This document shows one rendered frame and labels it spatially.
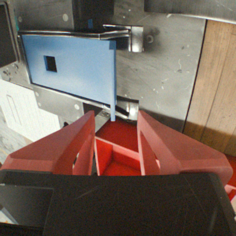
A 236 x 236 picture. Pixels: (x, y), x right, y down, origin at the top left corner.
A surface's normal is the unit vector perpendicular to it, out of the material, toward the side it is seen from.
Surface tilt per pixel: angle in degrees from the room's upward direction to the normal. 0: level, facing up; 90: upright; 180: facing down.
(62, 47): 0
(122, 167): 90
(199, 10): 0
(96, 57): 0
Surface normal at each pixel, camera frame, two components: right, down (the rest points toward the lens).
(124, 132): -0.01, -0.81
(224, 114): -0.48, 0.52
